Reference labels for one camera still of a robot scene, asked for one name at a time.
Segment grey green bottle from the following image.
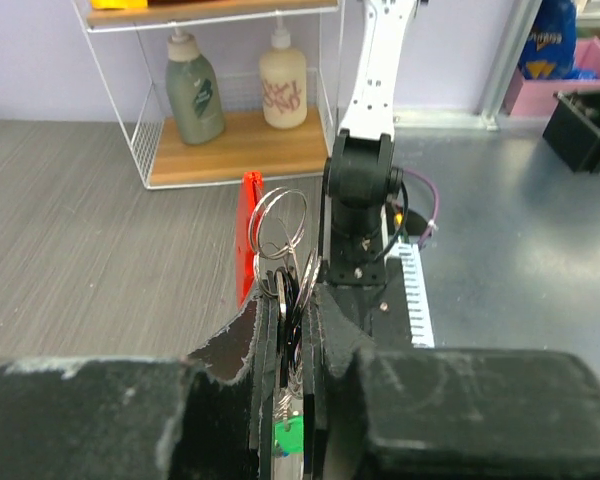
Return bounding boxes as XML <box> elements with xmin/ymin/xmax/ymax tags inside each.
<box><xmin>165</xmin><ymin>27</ymin><xmax>225</xmax><ymax>145</ymax></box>

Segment blue chips bag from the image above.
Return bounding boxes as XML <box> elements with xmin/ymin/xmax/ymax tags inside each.
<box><xmin>518</xmin><ymin>0</ymin><xmax>598</xmax><ymax>80</ymax></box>

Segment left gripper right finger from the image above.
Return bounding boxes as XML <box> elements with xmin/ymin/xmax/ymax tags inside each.
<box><xmin>303</xmin><ymin>285</ymin><xmax>600</xmax><ymax>479</ymax></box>

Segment yellow m&m box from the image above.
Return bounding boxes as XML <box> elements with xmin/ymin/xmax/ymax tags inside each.
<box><xmin>90</xmin><ymin>0</ymin><xmax>149</xmax><ymax>10</ymax></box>

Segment pink bin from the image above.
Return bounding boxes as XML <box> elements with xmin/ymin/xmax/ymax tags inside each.
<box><xmin>502</xmin><ymin>37</ymin><xmax>600</xmax><ymax>117</ymax></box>

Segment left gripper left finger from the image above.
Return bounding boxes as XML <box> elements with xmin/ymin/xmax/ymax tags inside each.
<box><xmin>0</xmin><ymin>296</ymin><xmax>278</xmax><ymax>479</ymax></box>

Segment white wire shelf rack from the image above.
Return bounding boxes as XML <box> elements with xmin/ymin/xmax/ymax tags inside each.
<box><xmin>73</xmin><ymin>1</ymin><xmax>344</xmax><ymax>190</ymax></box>

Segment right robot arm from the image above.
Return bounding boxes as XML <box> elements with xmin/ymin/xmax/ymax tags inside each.
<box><xmin>323</xmin><ymin>1</ymin><xmax>419</xmax><ymax>288</ymax></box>

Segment black plastic bin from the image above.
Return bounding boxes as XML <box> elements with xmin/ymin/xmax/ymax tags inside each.
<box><xmin>543</xmin><ymin>90</ymin><xmax>600</xmax><ymax>173</ymax></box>

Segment white bottle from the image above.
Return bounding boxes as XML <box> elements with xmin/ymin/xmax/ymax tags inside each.
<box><xmin>259</xmin><ymin>16</ymin><xmax>308</xmax><ymax>130</ymax></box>

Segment white cable duct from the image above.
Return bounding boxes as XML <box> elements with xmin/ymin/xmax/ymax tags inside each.
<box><xmin>389</xmin><ymin>243</ymin><xmax>435</xmax><ymax>348</ymax></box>

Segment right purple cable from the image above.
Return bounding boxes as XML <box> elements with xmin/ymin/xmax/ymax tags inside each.
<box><xmin>402</xmin><ymin>167</ymin><xmax>441</xmax><ymax>251</ymax></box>

